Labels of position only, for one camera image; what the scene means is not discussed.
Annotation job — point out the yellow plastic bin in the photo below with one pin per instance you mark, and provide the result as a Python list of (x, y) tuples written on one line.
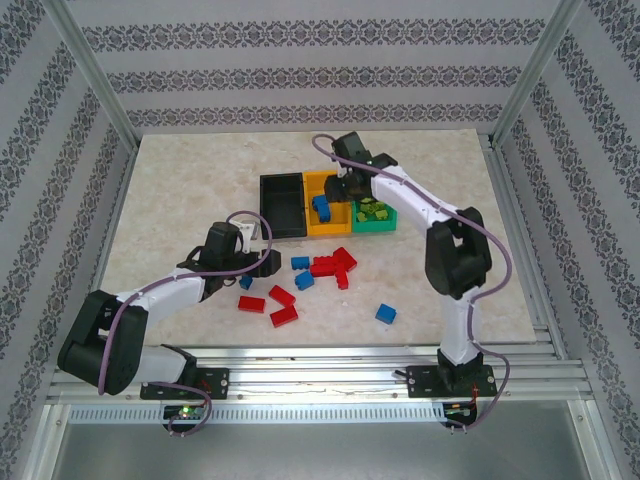
[(310, 225)]

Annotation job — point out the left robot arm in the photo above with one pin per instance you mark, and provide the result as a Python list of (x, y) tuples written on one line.
[(85, 340)]

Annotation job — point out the aluminium mounting rail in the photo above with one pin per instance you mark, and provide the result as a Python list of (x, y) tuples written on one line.
[(320, 375)]

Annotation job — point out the circuit board with green light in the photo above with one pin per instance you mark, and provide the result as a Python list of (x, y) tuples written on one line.
[(185, 412)]

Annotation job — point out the small blue lego brick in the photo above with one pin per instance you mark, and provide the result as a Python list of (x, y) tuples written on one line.
[(245, 283)]

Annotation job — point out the long red lego brick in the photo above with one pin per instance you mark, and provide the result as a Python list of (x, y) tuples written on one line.
[(322, 271)]

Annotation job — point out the green plastic bin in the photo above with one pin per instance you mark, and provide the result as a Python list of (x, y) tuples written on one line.
[(375, 226)]

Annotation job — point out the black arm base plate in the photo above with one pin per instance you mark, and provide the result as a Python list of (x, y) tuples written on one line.
[(215, 382), (425, 382)]

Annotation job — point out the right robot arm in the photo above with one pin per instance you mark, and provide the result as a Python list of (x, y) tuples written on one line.
[(457, 260)]

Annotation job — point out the aluminium frame post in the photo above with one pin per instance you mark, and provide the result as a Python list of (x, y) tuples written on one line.
[(90, 70), (535, 70)]

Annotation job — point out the black plastic bin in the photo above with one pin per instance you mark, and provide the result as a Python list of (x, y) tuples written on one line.
[(282, 207)]

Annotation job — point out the small circuit board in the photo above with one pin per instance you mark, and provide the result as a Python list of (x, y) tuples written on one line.
[(457, 409)]

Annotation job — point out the aluminium side rail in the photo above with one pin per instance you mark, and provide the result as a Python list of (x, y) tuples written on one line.
[(117, 205), (525, 225)]

